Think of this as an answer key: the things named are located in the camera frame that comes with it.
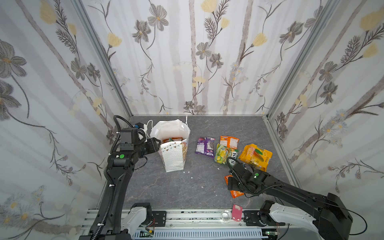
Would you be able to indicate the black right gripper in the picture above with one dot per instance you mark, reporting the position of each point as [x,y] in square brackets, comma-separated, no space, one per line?
[233,182]

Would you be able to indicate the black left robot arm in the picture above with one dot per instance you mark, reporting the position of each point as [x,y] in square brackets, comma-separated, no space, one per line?
[118,172]

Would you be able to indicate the small orange snack packet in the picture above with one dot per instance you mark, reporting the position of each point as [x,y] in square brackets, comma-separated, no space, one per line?
[229,142]

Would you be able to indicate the orange chips packet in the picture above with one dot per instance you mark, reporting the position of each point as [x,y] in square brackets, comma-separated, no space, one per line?
[234,194]

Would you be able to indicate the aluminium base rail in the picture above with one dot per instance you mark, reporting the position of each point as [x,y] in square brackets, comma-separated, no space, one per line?
[206,224]

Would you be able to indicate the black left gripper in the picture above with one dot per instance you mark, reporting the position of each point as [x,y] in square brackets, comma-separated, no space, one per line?
[153,146]

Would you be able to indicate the white round knob on rail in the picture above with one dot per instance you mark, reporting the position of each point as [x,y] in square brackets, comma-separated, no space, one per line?
[226,215]

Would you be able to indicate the purple Fox's berries candy bag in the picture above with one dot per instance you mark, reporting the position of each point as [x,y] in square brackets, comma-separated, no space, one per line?
[205,146]

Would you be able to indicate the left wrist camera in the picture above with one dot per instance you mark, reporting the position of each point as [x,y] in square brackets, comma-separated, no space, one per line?
[132,135]

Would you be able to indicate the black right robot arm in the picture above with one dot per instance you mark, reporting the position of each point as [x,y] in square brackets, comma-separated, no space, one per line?
[325,215]

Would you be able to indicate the yellow snack box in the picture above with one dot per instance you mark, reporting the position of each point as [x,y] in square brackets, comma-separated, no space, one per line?
[256,157]

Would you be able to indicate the green Fox's spring tea bag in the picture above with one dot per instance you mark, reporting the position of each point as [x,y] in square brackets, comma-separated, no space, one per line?
[222,153]

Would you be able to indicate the white paper gift bag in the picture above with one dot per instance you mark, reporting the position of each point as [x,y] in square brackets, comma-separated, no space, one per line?
[173,154]

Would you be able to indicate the pink tag on rail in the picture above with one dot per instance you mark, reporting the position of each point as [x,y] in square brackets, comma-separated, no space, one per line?
[237,212]

